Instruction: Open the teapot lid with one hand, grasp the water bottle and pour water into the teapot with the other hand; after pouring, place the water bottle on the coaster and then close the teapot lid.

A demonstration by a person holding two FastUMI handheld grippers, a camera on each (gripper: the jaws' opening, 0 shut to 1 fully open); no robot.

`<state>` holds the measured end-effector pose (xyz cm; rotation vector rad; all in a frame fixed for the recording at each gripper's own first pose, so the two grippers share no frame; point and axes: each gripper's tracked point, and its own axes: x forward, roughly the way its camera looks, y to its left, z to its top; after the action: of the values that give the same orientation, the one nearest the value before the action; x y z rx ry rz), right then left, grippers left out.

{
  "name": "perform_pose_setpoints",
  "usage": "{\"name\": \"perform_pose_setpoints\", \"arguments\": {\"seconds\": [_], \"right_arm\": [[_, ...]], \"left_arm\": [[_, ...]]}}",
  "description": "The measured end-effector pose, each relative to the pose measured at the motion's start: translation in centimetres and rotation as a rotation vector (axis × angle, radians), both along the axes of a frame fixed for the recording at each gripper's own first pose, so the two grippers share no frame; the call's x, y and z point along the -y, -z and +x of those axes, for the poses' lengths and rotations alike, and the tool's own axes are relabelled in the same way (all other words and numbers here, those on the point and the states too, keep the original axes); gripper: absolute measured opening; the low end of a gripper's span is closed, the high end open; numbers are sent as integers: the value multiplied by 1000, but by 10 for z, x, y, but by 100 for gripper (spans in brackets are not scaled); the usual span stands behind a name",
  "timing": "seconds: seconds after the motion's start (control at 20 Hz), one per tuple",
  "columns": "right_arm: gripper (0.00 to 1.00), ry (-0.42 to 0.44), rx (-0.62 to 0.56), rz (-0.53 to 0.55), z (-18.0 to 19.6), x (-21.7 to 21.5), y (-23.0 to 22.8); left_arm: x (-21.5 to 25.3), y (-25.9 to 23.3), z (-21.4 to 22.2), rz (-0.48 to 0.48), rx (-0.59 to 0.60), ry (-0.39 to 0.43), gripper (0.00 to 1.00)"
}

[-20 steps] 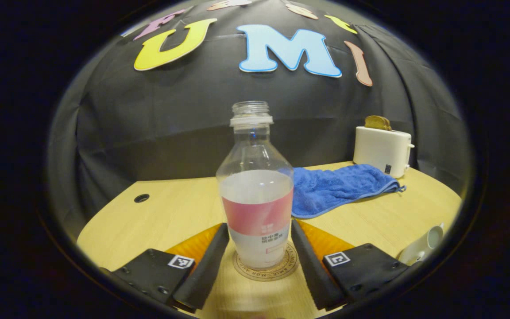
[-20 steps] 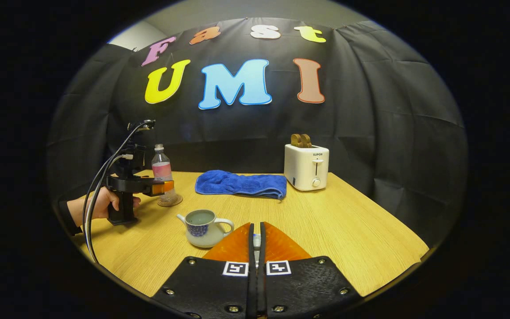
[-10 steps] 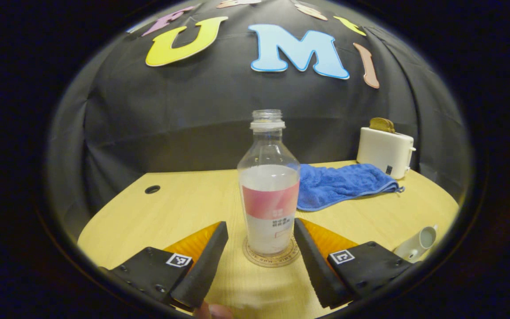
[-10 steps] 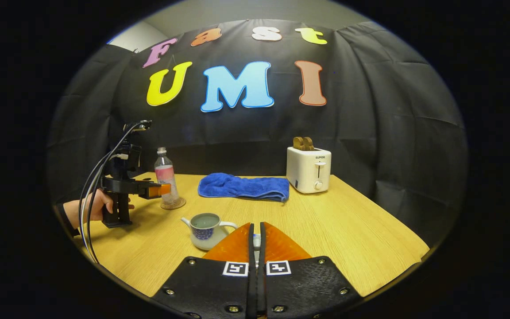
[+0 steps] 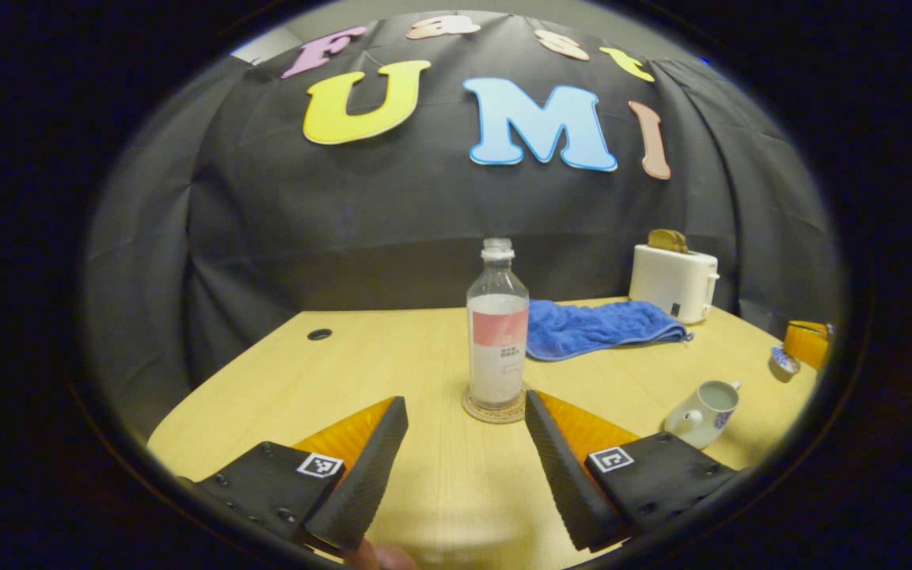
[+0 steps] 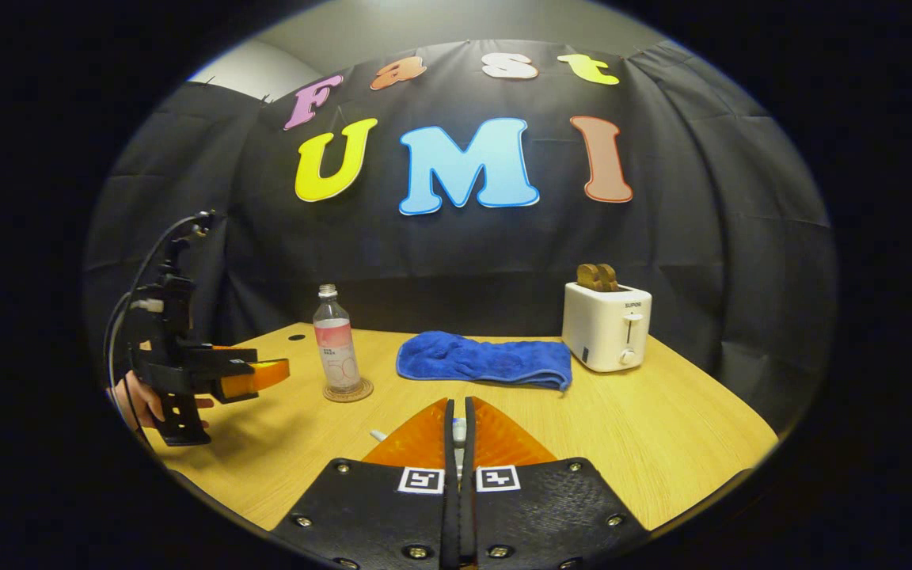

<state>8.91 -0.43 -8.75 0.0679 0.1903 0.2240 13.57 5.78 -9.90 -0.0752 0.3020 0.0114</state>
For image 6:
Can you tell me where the black backdrop cloth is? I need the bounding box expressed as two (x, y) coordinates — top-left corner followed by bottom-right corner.
(84, 38), (837, 436)

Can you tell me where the blue towel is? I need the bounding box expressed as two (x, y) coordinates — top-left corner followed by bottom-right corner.
(396, 330), (574, 392)

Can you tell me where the black cable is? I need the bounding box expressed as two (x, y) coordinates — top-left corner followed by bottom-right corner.
(104, 212), (207, 432)

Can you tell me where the round woven coaster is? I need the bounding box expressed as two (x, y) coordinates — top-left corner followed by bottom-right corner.
(322, 377), (374, 404)

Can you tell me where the white toaster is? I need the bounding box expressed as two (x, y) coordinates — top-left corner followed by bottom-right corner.
(561, 281), (653, 374)

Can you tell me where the clear pink-label water bottle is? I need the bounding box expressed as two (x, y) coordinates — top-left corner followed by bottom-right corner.
(312, 284), (363, 391)

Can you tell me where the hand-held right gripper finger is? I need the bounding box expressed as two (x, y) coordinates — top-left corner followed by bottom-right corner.
(270, 397), (461, 570)
(460, 396), (651, 570)

